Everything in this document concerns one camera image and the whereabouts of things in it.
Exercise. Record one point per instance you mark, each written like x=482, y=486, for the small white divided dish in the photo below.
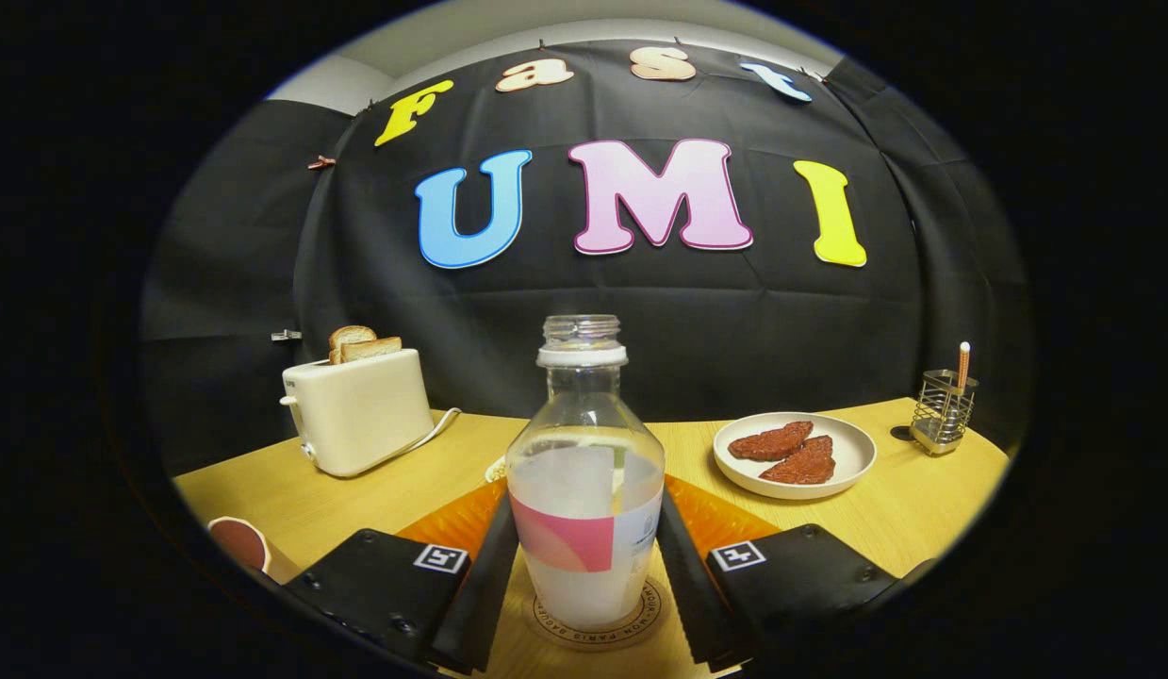
x=496, y=470

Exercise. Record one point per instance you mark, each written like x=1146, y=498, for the wooden table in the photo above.
x=404, y=490

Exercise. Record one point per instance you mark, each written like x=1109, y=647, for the orange and white utensil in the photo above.
x=963, y=363

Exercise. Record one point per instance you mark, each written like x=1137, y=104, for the pink clothes peg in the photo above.
x=321, y=162

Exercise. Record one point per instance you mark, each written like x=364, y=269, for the clear juice bottle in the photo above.
x=584, y=585

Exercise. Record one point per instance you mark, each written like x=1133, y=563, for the black backdrop cloth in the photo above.
x=734, y=330

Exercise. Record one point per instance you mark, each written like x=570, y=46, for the red-brown meat piece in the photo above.
x=772, y=440
x=802, y=464

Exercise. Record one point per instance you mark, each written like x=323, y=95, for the white round plate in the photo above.
x=857, y=453

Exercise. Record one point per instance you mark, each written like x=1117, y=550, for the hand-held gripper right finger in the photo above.
x=687, y=585

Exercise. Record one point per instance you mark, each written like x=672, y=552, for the white clip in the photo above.
x=286, y=335

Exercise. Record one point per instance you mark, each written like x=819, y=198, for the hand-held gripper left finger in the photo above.
x=485, y=585

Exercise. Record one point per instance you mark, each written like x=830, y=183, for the cream toaster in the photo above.
x=357, y=415

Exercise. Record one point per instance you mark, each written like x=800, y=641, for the round wooden coaster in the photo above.
x=555, y=624

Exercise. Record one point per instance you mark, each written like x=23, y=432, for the toast slice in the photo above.
x=350, y=335
x=376, y=349

